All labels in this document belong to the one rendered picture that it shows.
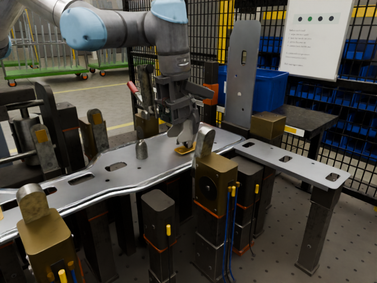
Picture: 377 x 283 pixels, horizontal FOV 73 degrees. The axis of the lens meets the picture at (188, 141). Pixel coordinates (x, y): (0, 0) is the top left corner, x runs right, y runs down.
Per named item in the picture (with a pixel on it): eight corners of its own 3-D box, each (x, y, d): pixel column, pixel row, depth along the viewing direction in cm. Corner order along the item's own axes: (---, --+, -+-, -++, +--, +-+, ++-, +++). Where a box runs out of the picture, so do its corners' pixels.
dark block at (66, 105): (83, 230, 85) (56, 109, 68) (76, 219, 90) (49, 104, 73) (98, 223, 88) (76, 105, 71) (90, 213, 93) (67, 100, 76)
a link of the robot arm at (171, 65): (175, 49, 64) (198, 51, 58) (177, 68, 66) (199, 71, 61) (151, 54, 60) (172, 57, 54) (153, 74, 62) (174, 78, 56)
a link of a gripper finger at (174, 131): (165, 147, 72) (162, 118, 67) (181, 140, 75) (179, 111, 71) (172, 151, 70) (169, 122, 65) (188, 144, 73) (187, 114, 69)
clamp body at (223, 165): (222, 296, 65) (232, 179, 50) (191, 266, 73) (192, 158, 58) (238, 280, 69) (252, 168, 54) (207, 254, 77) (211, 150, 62)
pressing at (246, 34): (249, 128, 88) (260, 19, 74) (224, 120, 96) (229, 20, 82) (250, 128, 88) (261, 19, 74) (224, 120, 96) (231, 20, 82)
